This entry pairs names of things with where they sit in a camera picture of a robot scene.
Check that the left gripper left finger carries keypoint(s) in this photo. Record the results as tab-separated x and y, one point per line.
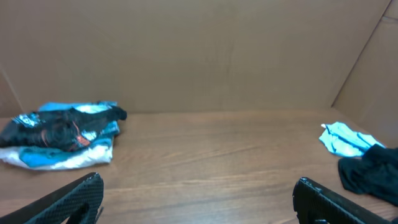
78	202

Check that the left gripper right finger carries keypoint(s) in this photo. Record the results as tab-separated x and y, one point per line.
315	203

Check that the black orange-patterned cycling jersey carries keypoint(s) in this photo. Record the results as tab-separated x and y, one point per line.
67	130

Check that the folded blue denim jeans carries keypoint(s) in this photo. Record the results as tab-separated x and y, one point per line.
105	137

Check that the plain black garment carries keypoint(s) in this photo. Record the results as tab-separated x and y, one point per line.
375	173

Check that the light blue t-shirt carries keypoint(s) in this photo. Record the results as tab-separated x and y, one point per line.
342	141

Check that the folded white cloth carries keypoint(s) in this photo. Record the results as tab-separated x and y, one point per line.
35	158

